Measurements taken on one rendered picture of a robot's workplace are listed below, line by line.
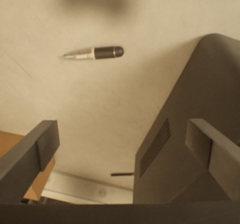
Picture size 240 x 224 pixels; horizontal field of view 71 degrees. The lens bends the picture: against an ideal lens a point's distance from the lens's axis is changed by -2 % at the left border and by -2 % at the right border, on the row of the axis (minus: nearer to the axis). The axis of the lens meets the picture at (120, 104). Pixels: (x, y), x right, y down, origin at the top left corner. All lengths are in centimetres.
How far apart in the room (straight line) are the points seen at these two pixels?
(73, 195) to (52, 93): 49
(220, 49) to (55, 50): 35
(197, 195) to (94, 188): 64
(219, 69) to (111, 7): 23
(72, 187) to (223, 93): 74
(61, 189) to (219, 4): 83
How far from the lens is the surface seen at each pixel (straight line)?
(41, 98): 56
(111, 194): 88
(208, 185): 28
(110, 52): 38
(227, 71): 28
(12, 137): 76
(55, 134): 16
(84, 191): 87
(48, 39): 45
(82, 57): 41
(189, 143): 17
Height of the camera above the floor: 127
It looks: 50 degrees down
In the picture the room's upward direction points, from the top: 170 degrees counter-clockwise
